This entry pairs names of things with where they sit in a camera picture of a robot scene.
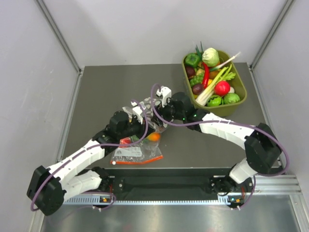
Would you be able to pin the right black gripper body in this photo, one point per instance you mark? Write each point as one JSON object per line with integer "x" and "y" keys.
{"x": 168, "y": 112}

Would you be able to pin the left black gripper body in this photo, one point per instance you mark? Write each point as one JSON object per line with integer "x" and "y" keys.
{"x": 134, "y": 128}

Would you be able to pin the polka dot zip bag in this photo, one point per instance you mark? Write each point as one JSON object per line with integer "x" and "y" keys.
{"x": 158, "y": 126}

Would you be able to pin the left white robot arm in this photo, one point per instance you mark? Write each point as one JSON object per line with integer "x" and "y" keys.
{"x": 50, "y": 187}

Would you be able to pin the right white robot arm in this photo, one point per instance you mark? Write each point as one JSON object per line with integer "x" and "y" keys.
{"x": 259, "y": 142}

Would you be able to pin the fake green cucumber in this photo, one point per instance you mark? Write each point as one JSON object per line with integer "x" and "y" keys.
{"x": 138, "y": 141}

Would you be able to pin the fake red apple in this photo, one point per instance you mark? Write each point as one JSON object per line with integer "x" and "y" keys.
{"x": 125, "y": 141}

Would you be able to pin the fake orange mango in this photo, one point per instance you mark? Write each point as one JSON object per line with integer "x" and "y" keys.
{"x": 154, "y": 137}

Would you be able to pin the clear bag orange zipper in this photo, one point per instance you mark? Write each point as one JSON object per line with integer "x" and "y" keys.
{"x": 137, "y": 154}

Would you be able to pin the fake purple plum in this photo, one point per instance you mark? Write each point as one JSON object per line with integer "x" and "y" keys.
{"x": 197, "y": 89}

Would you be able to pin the fake celery stalk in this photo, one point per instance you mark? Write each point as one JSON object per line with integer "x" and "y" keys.
{"x": 224, "y": 75}

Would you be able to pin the fake green grapes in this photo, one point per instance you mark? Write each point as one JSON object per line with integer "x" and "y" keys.
{"x": 197, "y": 79}

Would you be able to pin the fake dark red onion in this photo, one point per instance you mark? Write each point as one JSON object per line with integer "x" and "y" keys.
{"x": 190, "y": 71}

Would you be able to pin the fake watermelon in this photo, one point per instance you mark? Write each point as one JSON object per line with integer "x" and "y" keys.
{"x": 215, "y": 100}

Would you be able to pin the fake red chili pepper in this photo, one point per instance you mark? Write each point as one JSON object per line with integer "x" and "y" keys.
{"x": 206, "y": 75}

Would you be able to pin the fake green bell pepper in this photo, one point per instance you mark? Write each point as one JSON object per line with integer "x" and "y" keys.
{"x": 192, "y": 60}

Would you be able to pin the fake red radish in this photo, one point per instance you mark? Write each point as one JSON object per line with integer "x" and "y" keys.
{"x": 222, "y": 88}

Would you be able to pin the fake green lettuce head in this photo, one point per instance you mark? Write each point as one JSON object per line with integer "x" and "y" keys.
{"x": 231, "y": 98}

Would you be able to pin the fake spring onion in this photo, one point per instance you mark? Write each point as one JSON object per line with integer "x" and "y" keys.
{"x": 225, "y": 62}

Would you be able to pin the fake pale green cabbage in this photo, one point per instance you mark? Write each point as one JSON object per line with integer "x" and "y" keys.
{"x": 210, "y": 57}

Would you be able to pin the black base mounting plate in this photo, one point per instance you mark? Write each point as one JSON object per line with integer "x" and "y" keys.
{"x": 171, "y": 184}

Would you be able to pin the olive green plastic bin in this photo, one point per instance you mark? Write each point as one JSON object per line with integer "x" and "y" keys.
{"x": 236, "y": 84}

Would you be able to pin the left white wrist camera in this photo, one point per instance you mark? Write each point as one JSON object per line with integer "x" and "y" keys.
{"x": 137, "y": 110}

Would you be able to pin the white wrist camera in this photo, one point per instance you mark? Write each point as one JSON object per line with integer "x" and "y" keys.
{"x": 164, "y": 93}
{"x": 137, "y": 110}

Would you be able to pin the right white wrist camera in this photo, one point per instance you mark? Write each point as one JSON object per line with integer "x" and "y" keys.
{"x": 164, "y": 93}

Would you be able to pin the white slotted cable duct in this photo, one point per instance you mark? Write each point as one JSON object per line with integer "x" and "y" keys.
{"x": 105, "y": 200}

